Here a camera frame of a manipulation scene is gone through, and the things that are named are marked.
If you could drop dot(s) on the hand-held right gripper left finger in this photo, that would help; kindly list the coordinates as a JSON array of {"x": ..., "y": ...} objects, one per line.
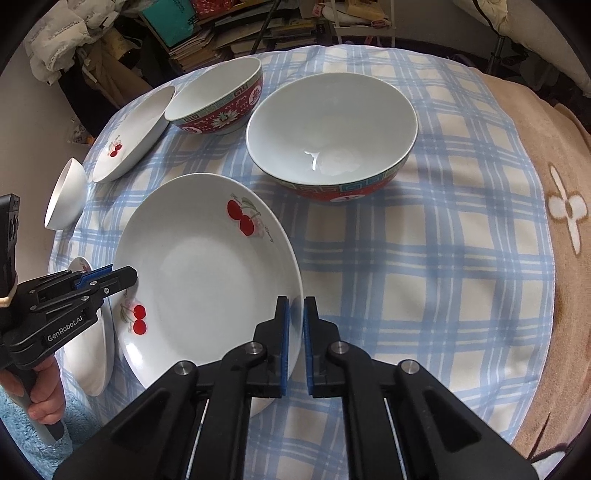
[{"x": 285, "y": 341}]

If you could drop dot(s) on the brown garment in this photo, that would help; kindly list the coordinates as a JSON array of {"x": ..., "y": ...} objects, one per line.
[{"x": 115, "y": 78}]

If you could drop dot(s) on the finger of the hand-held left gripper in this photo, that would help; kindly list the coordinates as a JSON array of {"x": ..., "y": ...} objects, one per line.
[
  {"x": 122, "y": 278},
  {"x": 94, "y": 277}
]

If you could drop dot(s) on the person's left hand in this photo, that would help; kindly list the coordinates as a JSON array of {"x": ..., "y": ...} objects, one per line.
[{"x": 48, "y": 392}]

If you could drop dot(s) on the large beige bowl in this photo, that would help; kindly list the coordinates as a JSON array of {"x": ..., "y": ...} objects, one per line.
[{"x": 332, "y": 120}]

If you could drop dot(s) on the white metal rack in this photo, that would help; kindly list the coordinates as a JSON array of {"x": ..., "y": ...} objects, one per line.
[{"x": 393, "y": 23}]

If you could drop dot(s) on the stack of books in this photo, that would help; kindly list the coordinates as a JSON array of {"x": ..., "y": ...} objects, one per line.
[{"x": 207, "y": 46}]

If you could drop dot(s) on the small red patterned bowl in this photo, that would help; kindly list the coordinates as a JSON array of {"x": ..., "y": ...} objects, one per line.
[{"x": 207, "y": 92}]

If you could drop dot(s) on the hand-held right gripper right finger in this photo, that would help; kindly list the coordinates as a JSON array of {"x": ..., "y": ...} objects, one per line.
[{"x": 308, "y": 346}]

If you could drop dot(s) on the blue fluffy rug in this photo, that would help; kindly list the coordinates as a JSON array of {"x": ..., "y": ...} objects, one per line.
[{"x": 78, "y": 429}]

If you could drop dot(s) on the tan flower print blanket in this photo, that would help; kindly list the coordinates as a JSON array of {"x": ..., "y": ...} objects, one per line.
[{"x": 568, "y": 277}]

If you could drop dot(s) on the white padded jacket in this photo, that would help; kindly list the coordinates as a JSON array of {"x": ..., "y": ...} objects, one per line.
[{"x": 51, "y": 46}]

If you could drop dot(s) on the white cherry print plate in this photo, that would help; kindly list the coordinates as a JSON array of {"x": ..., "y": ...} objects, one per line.
[
  {"x": 194, "y": 277},
  {"x": 129, "y": 143},
  {"x": 92, "y": 360}
]

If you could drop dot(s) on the blue checked cloth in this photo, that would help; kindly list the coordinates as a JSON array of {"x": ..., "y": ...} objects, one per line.
[{"x": 415, "y": 277}]

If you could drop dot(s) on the plain white bowl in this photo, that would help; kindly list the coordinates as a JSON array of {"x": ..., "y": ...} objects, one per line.
[{"x": 69, "y": 194}]

